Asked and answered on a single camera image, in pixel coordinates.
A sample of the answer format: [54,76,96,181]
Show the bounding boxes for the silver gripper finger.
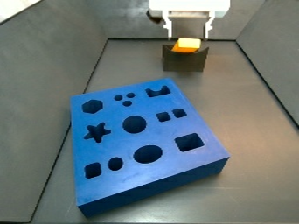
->
[162,10,173,39]
[202,11,214,39]

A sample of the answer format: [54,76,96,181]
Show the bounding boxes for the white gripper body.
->
[148,0,229,18]

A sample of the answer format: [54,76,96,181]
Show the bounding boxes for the yellow double-square forked block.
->
[172,38,201,53]

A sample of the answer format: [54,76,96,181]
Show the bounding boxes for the blue shape-sorting board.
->
[69,78,229,217]

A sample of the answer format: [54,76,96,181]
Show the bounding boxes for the black curved holder stand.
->
[162,45,209,72]

